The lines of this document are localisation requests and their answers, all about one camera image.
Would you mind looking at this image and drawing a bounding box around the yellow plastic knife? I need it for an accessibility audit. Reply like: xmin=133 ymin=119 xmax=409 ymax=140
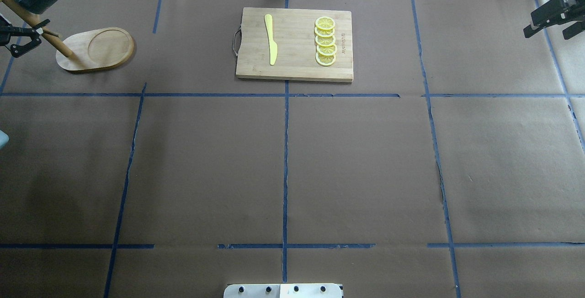
xmin=265 ymin=13 xmax=278 ymax=65

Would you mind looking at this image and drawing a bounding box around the lemon slice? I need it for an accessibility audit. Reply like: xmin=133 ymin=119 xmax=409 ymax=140
xmin=314 ymin=27 xmax=335 ymax=38
xmin=316 ymin=44 xmax=338 ymax=57
xmin=315 ymin=52 xmax=336 ymax=66
xmin=314 ymin=16 xmax=336 ymax=31
xmin=315 ymin=36 xmax=336 ymax=47

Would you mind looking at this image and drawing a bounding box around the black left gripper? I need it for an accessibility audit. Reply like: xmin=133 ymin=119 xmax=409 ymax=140
xmin=0 ymin=14 xmax=51 ymax=59

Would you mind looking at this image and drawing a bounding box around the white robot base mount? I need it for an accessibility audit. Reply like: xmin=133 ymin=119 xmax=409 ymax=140
xmin=223 ymin=283 xmax=344 ymax=298

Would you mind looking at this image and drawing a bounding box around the bamboo cutting board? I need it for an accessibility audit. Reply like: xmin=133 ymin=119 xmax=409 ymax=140
xmin=235 ymin=8 xmax=354 ymax=83

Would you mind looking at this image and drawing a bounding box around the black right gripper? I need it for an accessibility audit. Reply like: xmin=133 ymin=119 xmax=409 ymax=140
xmin=524 ymin=0 xmax=585 ymax=40

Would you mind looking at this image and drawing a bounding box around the wooden cup storage rack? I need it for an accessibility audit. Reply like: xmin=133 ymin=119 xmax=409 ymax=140
xmin=1 ymin=0 xmax=135 ymax=73

